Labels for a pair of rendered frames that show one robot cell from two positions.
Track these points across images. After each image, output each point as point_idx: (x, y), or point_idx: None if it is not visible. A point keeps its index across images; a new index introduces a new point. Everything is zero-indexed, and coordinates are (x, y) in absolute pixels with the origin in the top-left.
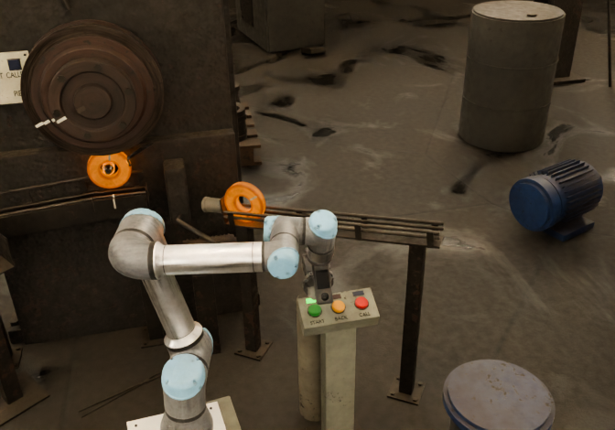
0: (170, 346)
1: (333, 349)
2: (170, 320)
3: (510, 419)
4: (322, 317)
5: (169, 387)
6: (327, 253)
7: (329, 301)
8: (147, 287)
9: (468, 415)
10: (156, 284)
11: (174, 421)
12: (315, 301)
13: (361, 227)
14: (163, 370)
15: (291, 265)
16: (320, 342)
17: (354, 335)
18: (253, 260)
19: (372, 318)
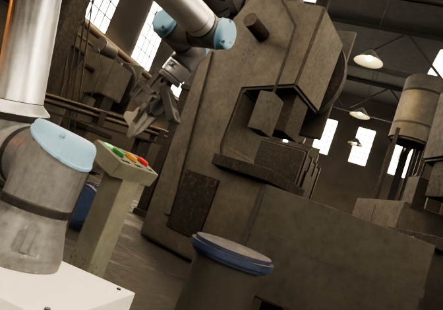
0: (16, 111)
1: (118, 203)
2: (38, 68)
3: (256, 256)
4: (126, 160)
5: (68, 143)
6: (190, 72)
7: (179, 121)
8: None
9: (239, 252)
10: (51, 1)
11: (42, 215)
12: (112, 146)
13: (105, 115)
14: (43, 123)
15: (235, 36)
16: (93, 202)
17: (135, 192)
18: (210, 14)
19: (154, 175)
